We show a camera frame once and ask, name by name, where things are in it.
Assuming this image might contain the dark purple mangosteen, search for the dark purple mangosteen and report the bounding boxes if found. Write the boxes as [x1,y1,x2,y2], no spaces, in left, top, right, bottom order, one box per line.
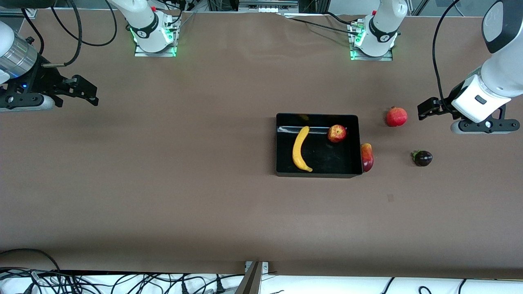
[411,150,433,167]

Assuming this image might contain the brown table cover sheet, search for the brown table cover sheet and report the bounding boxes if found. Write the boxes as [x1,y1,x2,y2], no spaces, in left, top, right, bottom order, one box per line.
[0,10,523,275]

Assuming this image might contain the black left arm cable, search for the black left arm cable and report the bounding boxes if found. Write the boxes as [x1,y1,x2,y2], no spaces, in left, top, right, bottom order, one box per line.
[432,0,462,116]

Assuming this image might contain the dark grey metal post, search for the dark grey metal post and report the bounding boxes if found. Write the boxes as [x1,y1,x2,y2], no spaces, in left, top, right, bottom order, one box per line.
[235,261,263,294]

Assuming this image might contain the white power strip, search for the white power strip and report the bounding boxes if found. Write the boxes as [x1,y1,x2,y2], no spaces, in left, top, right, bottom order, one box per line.
[239,0,299,13]

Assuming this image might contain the black looping cable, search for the black looping cable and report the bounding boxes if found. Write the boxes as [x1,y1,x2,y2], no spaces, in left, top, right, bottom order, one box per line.
[49,0,118,47]

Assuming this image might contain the red pomegranate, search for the red pomegranate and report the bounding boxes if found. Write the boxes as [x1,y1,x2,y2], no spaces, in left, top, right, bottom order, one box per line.
[386,106,408,127]

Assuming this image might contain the grey thin cable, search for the grey thin cable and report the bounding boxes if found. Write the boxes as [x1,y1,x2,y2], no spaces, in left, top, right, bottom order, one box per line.
[178,11,197,31]

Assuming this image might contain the silver bracket plate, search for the silver bracket plate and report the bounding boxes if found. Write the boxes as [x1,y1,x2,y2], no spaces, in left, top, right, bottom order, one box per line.
[244,261,269,274]

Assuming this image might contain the black cable with metal plug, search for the black cable with metal plug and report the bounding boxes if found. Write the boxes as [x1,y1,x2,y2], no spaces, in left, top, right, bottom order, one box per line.
[41,0,83,68]

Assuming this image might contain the black plastic box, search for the black plastic box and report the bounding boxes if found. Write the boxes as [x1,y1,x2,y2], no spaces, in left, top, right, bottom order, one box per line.
[275,113,364,178]

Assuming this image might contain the yellow banana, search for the yellow banana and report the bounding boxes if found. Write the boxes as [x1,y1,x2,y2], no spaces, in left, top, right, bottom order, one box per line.
[292,126,313,172]

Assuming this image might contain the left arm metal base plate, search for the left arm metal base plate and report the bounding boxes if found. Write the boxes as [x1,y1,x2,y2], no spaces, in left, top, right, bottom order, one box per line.
[349,18,394,62]

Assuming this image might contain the red yellow mango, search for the red yellow mango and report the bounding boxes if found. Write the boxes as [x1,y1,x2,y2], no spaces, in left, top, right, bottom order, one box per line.
[360,143,374,173]

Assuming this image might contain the red yellow apple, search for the red yellow apple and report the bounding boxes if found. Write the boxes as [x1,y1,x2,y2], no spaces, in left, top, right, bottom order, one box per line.
[327,125,347,143]

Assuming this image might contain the aluminium profile bar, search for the aluminium profile bar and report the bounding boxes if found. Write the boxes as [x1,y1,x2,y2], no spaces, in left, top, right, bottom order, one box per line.
[411,0,430,17]
[0,9,37,19]

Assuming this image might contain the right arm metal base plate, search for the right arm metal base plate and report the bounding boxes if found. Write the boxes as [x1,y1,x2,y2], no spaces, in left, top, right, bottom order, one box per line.
[134,12,177,58]

